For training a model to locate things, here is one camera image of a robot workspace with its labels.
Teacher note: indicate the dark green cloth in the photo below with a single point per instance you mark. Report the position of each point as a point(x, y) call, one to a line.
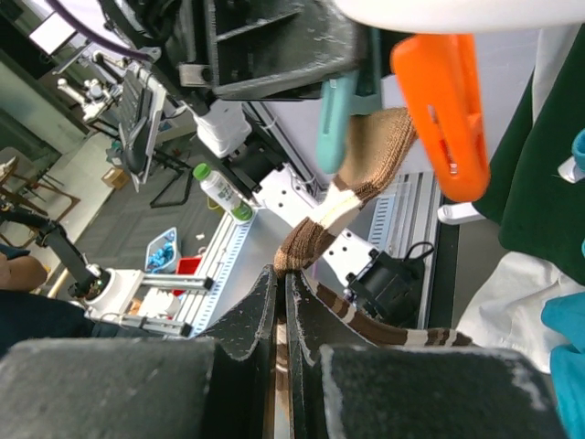
point(538, 212)

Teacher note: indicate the white cloth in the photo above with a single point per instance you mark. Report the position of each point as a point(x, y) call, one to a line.
point(506, 310)

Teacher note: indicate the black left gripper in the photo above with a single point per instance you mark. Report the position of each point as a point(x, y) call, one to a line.
point(243, 50)

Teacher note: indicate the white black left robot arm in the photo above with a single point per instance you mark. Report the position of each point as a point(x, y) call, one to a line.
point(380, 284)

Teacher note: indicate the green cap plastic bottle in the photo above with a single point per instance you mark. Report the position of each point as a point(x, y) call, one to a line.
point(221, 191)

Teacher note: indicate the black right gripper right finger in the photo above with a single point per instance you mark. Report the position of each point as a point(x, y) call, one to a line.
point(310, 325)

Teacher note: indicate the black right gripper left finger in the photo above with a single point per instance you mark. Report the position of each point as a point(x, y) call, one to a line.
point(239, 400)

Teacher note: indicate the white round clip hanger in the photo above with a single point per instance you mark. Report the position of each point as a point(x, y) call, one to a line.
point(462, 16)

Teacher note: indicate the teal cloth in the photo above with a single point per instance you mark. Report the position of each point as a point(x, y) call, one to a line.
point(565, 315)

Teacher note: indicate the orange clothes peg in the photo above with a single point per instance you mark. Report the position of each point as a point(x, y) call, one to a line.
point(439, 80)

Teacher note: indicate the teal clothes peg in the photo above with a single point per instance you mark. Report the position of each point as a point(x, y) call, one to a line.
point(357, 92)

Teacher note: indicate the brown striped sock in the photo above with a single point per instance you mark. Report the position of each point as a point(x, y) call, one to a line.
point(376, 145)

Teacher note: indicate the white rack left foot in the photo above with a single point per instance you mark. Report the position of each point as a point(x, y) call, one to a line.
point(458, 213)

